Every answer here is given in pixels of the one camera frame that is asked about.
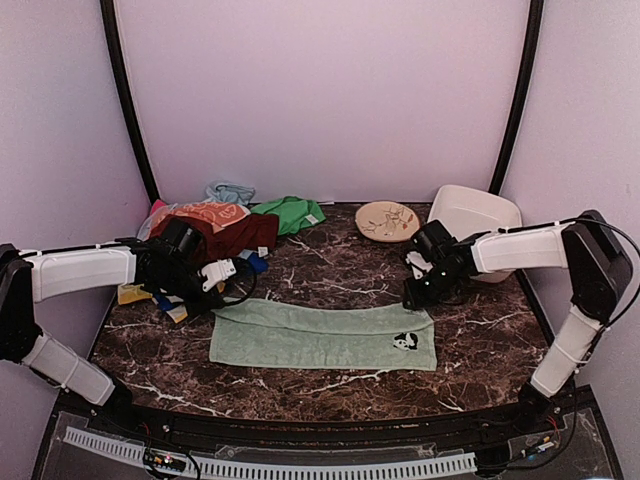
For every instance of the left black frame post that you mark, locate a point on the left black frame post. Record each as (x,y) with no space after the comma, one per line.
(119,71)

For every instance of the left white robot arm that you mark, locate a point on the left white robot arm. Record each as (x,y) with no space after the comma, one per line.
(51,301)

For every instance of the light blue towel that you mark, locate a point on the light blue towel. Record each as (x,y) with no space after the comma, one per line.
(225,192)

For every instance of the royal blue towel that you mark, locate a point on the royal blue towel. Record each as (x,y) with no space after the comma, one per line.
(259,264)

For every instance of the small green circuit board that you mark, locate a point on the small green circuit board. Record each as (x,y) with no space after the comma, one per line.
(160,461)

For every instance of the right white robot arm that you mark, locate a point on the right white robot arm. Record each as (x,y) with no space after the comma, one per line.
(585,257)

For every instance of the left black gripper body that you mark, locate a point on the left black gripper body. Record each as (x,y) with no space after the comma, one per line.
(177,281)

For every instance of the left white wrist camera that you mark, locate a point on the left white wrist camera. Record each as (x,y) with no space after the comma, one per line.
(216,272)

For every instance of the beige bird ceramic plate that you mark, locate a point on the beige bird ceramic plate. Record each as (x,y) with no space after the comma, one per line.
(386,222)

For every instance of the white slotted cable duct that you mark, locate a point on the white slotted cable duct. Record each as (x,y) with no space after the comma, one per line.
(270,464)

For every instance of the white yellow patterned towel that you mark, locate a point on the white yellow patterned towel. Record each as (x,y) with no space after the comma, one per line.
(173,306)

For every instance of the black front table rail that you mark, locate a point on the black front table rail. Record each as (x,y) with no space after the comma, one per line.
(485,427)

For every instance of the dark red towel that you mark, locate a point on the dark red towel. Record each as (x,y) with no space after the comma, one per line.
(250,233)

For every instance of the orange pink patterned towel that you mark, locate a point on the orange pink patterned towel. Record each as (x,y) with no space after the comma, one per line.
(219,215)

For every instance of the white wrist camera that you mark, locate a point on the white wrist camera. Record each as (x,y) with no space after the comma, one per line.
(216,272)
(417,264)

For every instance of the bright green towel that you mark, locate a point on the bright green towel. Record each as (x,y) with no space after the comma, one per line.
(294,213)

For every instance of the right black frame post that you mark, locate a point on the right black frame post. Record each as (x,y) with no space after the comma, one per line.
(521,89)

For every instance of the mint green panda towel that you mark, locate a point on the mint green panda towel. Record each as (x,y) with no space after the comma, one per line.
(266,334)

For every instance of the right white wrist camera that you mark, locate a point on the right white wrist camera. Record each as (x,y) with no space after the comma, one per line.
(417,264)

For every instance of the white plastic tub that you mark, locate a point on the white plastic tub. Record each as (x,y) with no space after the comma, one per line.
(464,211)

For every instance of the black frame post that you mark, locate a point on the black frame post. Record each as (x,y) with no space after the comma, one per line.
(521,89)
(119,71)

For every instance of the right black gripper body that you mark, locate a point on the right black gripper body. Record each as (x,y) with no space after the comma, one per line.
(433,292)

